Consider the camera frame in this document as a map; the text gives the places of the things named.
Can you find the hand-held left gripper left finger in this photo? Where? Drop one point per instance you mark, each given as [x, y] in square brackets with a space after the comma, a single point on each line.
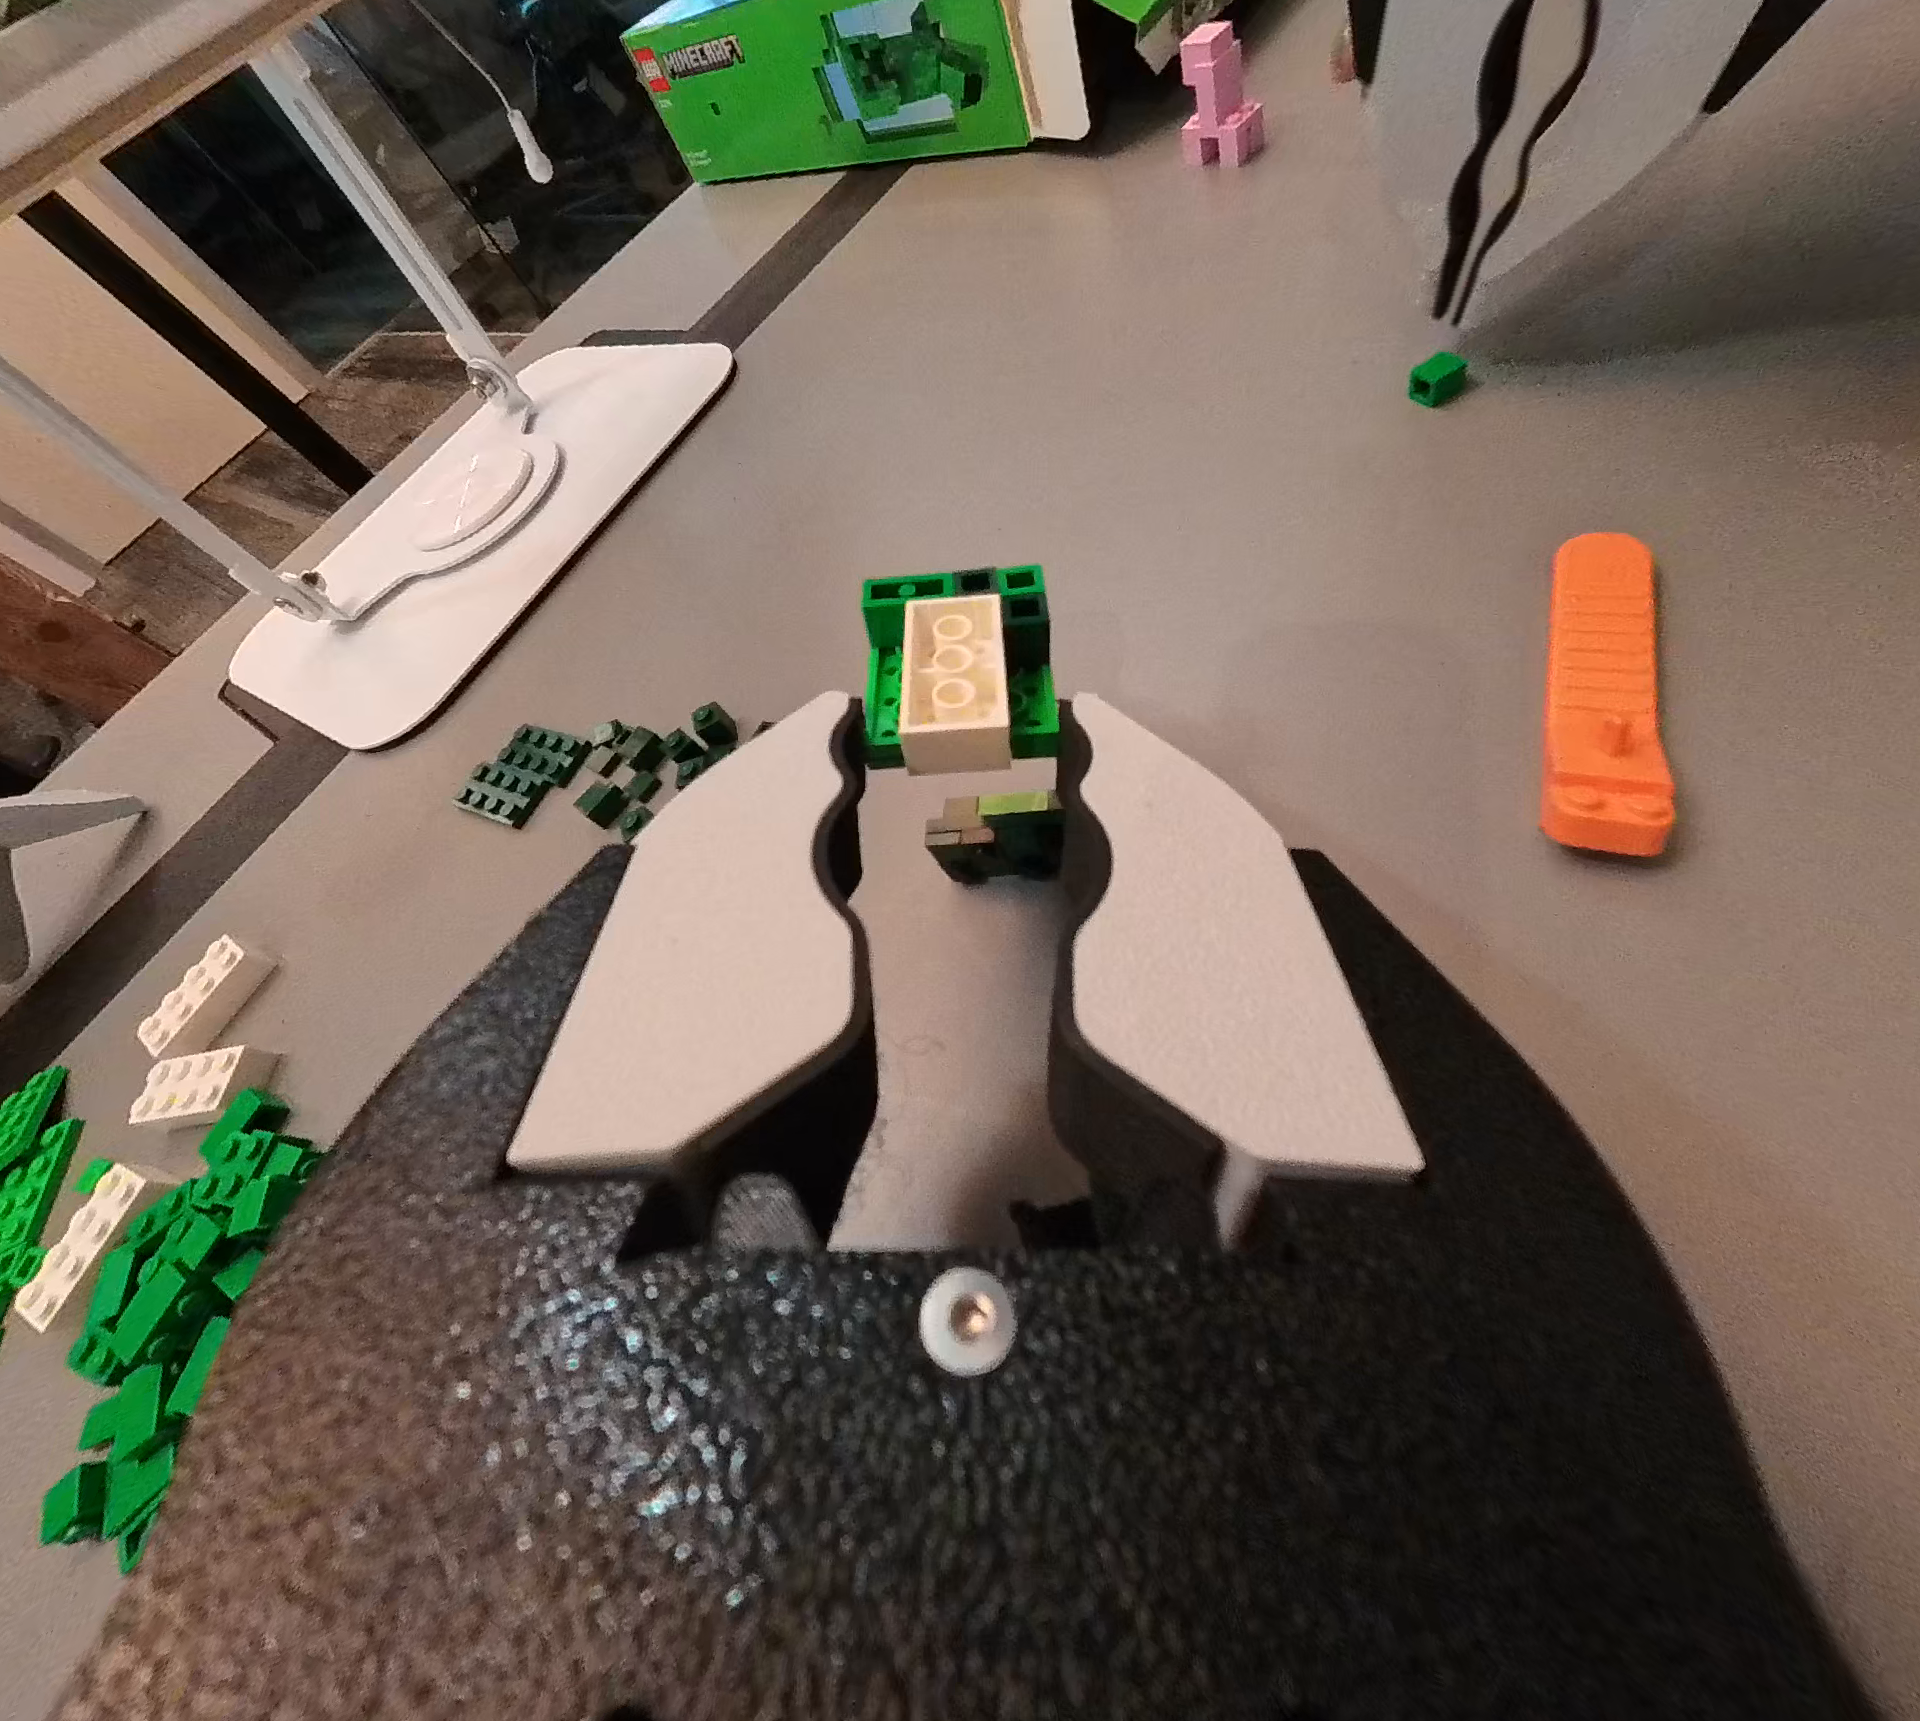
[704, 973]

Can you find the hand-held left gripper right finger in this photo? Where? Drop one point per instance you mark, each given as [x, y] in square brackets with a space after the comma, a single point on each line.
[1216, 983]

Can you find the small green lego brick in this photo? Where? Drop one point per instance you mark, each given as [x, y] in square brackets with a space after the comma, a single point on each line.
[1437, 378]

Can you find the green and white lego assembly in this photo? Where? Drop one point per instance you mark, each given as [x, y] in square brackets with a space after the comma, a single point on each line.
[951, 687]

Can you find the pink lego pig figure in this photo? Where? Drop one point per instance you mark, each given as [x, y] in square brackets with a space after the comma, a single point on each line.
[1216, 98]

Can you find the small dark green lego assembly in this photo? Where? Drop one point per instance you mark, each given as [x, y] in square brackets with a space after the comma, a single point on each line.
[997, 846]

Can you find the pile of dark green lego pieces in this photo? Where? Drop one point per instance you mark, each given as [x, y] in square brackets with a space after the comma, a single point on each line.
[521, 780]

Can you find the orange lego brick separator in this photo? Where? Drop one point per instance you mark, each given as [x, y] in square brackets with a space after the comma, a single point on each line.
[1605, 687]

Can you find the white lego brick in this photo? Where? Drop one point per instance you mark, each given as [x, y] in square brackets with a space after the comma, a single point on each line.
[202, 1082]
[80, 1246]
[202, 993]

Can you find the pile of bright green lego pieces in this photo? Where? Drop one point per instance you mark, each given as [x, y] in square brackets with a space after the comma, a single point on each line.
[168, 1301]

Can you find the white lamp with base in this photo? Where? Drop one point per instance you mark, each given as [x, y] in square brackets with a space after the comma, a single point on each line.
[447, 581]

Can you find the white folded sheet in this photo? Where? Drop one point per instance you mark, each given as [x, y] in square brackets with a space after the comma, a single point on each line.
[51, 881]

